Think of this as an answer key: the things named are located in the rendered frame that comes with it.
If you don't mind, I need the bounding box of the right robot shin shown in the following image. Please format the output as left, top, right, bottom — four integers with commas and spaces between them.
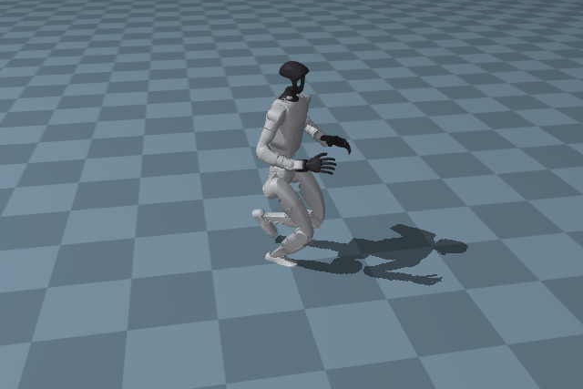
271, 230, 314, 258

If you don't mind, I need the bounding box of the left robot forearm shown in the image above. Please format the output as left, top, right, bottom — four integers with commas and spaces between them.
305, 117, 328, 147

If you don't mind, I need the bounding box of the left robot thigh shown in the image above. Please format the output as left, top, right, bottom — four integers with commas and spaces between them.
291, 170, 325, 228

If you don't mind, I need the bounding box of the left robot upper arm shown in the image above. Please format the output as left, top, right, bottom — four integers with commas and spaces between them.
300, 92, 311, 127

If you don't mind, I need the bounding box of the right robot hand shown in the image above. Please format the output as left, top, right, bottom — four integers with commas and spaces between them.
296, 153, 336, 175

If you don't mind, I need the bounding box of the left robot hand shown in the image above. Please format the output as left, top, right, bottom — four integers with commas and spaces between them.
320, 135, 351, 154

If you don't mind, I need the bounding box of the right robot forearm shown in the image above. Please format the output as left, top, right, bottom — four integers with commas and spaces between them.
258, 147, 303, 172

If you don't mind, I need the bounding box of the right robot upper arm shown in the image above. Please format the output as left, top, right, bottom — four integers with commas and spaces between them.
256, 105, 287, 159

